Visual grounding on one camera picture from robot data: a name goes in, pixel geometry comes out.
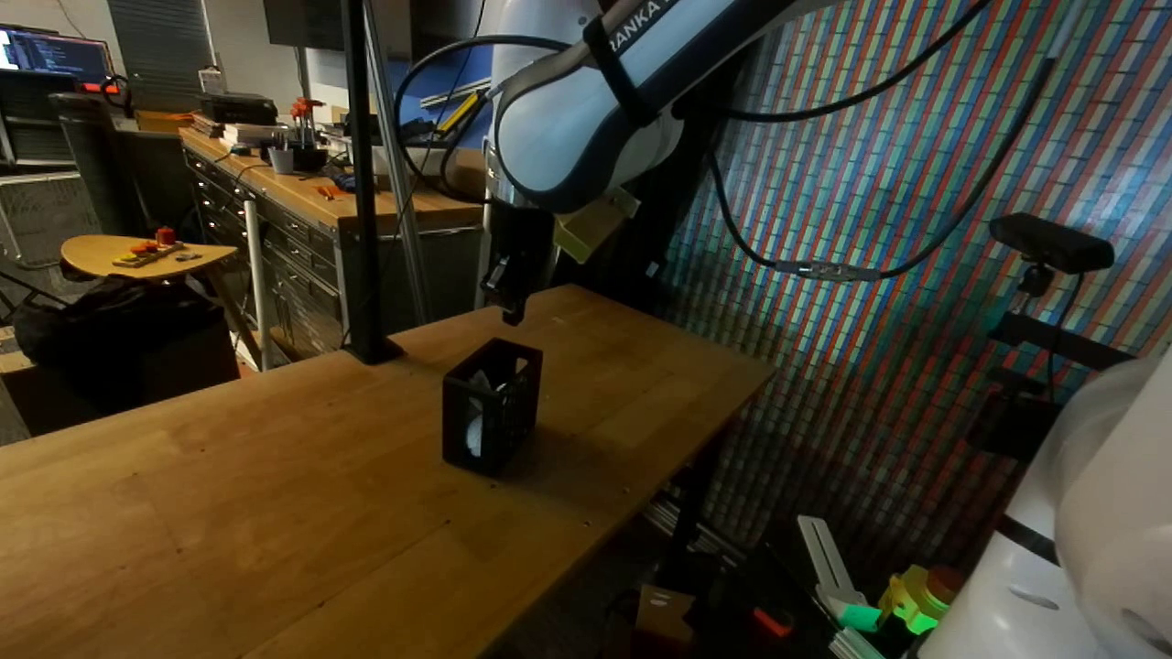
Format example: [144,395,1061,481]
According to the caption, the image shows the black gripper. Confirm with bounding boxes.
[480,198,562,328]

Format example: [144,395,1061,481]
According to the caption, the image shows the black perforated plastic box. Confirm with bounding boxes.
[438,335,547,481]

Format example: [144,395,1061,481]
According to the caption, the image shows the small cardboard box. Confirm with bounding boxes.
[635,582,701,653]

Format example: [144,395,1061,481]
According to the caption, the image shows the silver tripod leg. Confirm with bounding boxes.
[363,0,432,327]

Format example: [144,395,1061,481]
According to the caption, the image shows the black vertical pole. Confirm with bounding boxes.
[337,0,406,366]

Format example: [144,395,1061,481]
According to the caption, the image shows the yellow and black tool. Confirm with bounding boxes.
[427,84,489,139]

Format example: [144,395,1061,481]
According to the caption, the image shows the wooden workbench with drawers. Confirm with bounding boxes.
[178,121,486,361]

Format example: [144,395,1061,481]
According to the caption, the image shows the black pot with red flower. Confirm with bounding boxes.
[281,96,332,174]

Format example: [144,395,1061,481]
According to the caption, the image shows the black case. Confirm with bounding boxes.
[193,91,281,127]

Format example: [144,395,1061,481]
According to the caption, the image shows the round wooden stool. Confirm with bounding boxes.
[54,228,243,284]

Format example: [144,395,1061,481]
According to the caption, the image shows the small red item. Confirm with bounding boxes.
[748,603,800,643]

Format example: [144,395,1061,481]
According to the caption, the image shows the red clamp tool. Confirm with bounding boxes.
[72,72,132,102]

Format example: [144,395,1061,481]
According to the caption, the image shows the green and yellow blocks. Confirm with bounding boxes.
[837,562,961,642]

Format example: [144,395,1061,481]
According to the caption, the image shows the computer monitor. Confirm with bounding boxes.
[0,27,117,84]

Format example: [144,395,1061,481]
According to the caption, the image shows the striped backdrop screen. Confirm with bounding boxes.
[656,0,1172,590]

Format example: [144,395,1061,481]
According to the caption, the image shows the yellow-green wrist camera box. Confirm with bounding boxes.
[553,187,645,268]

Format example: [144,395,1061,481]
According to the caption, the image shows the looped black wrist cable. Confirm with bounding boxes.
[387,33,579,190]

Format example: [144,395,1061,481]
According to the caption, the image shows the red handled tool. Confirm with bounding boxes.
[115,223,190,272]

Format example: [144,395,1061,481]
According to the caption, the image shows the white slotted bracket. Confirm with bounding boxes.
[795,512,873,614]

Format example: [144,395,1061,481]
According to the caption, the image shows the black camera stand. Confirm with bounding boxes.
[962,272,1139,466]

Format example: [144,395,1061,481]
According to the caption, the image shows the black exterior camera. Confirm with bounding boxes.
[986,208,1116,277]

